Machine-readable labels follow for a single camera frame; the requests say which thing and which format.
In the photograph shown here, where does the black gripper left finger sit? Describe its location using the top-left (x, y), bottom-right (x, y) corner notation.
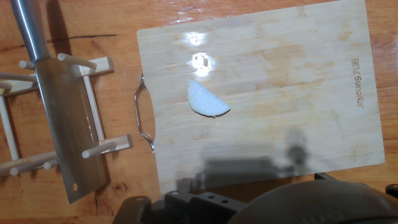
top-left (112, 189), bottom-right (247, 224)

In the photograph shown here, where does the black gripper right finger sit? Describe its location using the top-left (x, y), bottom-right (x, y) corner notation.
top-left (313, 172), bottom-right (398, 200)

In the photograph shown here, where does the stainless steel cleaver knife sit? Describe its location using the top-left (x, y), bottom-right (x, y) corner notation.
top-left (10, 0), bottom-right (109, 205)

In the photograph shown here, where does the white radish piece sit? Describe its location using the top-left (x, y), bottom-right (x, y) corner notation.
top-left (187, 78), bottom-right (231, 118)

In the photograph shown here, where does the wooden peg rack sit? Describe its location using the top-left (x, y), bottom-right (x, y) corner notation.
top-left (0, 52), bottom-right (134, 177)

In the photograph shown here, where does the bamboo cutting board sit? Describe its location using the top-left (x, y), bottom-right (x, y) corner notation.
top-left (133, 0), bottom-right (386, 195)

